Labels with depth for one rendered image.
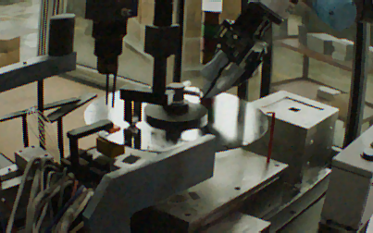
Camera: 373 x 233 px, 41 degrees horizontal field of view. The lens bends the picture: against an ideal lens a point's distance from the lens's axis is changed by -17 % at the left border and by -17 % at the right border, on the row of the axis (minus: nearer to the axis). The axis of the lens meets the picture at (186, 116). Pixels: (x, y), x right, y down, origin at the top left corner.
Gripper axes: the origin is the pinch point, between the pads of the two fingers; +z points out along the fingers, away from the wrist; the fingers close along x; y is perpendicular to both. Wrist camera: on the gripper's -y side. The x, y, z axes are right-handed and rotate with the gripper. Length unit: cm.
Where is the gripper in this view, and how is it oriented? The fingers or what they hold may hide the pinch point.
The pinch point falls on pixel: (211, 91)
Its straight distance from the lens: 106.6
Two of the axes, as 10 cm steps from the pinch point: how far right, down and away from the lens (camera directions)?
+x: 7.0, 6.6, -2.9
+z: -5.6, 7.5, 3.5
